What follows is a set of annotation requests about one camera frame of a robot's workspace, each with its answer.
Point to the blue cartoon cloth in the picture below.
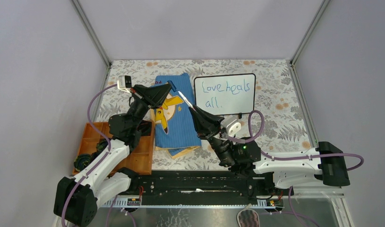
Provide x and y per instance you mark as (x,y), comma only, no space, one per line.
(174,129)

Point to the striped object at bottom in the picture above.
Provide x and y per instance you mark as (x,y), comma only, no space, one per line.
(248,217)

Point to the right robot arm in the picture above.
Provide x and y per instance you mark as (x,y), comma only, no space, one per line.
(243,156)

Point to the black roll in tray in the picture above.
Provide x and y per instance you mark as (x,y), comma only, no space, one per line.
(81,162)
(101,146)

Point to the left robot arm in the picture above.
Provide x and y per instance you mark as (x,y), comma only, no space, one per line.
(78,198)

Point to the black framed whiteboard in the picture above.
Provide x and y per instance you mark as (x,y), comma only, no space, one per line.
(226,94)

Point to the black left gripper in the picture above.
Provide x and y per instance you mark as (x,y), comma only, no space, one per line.
(149,97)

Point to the black mounting rail base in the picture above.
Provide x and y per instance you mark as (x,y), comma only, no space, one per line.
(192,189)

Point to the blue marker cap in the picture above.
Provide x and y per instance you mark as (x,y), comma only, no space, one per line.
(173,87)

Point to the floral tablecloth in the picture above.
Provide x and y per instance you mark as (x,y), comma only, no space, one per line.
(275,94)

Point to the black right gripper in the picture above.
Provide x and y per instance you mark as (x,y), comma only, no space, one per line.
(203,125)

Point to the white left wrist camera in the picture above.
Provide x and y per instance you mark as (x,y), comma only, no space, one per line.
(124,83)

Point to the white whiteboard marker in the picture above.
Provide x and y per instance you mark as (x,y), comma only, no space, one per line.
(185,99)

